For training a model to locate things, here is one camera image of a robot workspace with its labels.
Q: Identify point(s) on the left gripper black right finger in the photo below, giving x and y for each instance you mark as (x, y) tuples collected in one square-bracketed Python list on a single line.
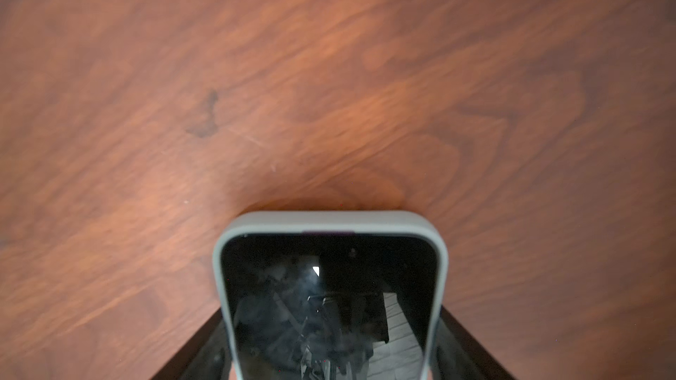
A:
[(457, 355)]

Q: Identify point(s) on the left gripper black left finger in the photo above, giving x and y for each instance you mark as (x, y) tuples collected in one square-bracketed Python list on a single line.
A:
[(206, 355)]

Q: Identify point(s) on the black smartphone grey case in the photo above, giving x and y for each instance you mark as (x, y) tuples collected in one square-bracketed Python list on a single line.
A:
[(330, 294)]

